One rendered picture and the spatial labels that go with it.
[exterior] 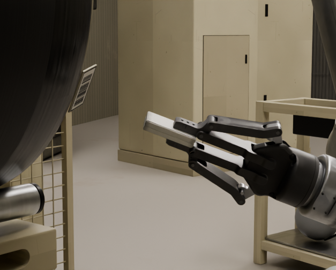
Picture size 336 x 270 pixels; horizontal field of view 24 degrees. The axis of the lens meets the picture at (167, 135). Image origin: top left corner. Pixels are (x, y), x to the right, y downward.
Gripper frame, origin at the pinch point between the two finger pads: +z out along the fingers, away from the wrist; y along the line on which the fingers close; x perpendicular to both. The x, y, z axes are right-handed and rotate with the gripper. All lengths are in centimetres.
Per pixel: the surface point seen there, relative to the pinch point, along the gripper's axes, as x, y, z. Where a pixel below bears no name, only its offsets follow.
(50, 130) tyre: -5.0, 3.7, 14.5
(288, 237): 227, 138, -109
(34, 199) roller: -1.8, 16.3, 13.3
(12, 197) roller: -4.0, 15.8, 16.0
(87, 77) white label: -1.3, -3.2, 12.6
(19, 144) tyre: -8.3, 5.3, 17.4
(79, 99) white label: -1.4, 0.0, 12.6
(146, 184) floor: 410, 242, -62
